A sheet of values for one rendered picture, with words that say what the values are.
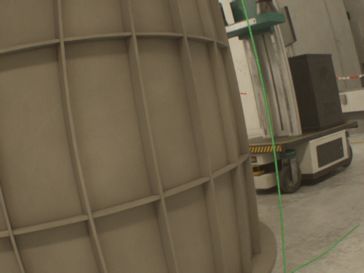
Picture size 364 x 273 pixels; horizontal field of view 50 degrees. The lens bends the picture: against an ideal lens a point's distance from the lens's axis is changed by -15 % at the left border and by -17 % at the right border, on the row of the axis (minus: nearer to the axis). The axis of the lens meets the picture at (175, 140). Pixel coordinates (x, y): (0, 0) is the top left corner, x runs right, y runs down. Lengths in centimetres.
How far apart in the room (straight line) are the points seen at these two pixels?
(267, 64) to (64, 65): 220
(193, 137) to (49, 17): 51
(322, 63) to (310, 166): 76
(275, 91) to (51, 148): 221
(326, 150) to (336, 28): 650
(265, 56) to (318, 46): 555
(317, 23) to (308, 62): 583
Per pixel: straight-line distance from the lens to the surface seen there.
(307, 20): 848
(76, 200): 94
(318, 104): 288
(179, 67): 117
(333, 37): 894
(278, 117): 297
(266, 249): 165
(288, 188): 262
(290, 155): 259
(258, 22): 266
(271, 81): 297
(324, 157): 277
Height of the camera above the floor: 57
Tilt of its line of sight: 3 degrees down
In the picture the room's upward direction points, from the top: 10 degrees counter-clockwise
